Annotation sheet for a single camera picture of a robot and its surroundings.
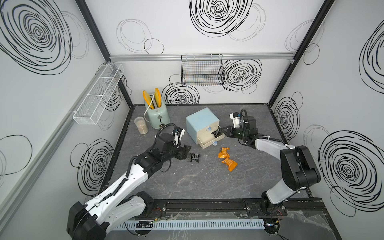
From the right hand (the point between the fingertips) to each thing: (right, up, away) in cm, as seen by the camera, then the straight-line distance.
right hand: (222, 129), depth 90 cm
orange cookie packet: (+2, -15, +3) cm, 16 cm away
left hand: (-21, -7, -14) cm, 26 cm away
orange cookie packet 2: (+5, -21, -1) cm, 22 cm away
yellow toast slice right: (-41, +20, +7) cm, 46 cm away
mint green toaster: (-39, +8, +6) cm, 41 cm away
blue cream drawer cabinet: (-13, +2, -1) cm, 14 cm away
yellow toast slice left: (-47, +19, +7) cm, 52 cm away
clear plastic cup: (-51, +2, +7) cm, 52 cm away
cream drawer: (-9, -6, +2) cm, 11 cm away
